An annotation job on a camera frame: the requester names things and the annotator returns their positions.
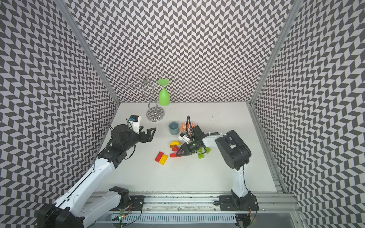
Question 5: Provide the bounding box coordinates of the yellow long lego brick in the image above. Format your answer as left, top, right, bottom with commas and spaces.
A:
159, 155, 168, 165

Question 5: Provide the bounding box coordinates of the red long lego brick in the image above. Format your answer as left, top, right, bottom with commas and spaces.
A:
155, 152, 164, 162

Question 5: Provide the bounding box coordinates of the yellow curved lego brick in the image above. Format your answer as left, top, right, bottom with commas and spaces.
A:
170, 141, 181, 145

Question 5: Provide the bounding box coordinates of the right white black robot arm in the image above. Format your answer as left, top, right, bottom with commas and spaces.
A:
175, 126, 252, 203

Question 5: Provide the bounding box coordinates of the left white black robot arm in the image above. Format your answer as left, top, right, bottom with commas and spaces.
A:
37, 124, 156, 228

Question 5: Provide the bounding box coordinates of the orange white patterned bowl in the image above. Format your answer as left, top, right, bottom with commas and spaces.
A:
180, 122, 195, 134

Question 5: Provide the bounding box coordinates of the grey blue ceramic cup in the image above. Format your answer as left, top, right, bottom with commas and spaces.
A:
168, 121, 180, 135

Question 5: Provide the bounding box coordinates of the green plastic wine glass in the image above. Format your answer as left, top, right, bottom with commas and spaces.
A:
158, 79, 170, 106

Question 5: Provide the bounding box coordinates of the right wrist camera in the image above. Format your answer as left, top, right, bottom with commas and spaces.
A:
178, 132, 193, 143

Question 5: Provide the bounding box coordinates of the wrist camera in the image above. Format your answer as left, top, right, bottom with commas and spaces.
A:
178, 132, 193, 143
128, 115, 142, 134

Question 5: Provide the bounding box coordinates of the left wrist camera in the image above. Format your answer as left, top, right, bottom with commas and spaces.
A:
128, 115, 142, 134

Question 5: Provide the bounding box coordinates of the chrome wire glass rack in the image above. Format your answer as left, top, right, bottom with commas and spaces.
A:
127, 70, 165, 122

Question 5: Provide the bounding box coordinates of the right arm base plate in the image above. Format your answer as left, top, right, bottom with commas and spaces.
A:
213, 194, 259, 211

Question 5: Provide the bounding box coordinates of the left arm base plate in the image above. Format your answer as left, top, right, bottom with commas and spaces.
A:
112, 195, 145, 212

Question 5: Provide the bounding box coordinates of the white slotted cable duct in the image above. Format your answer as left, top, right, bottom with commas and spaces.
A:
122, 213, 236, 224

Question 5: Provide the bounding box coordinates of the aluminium front rail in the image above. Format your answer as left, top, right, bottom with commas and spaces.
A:
64, 191, 301, 214

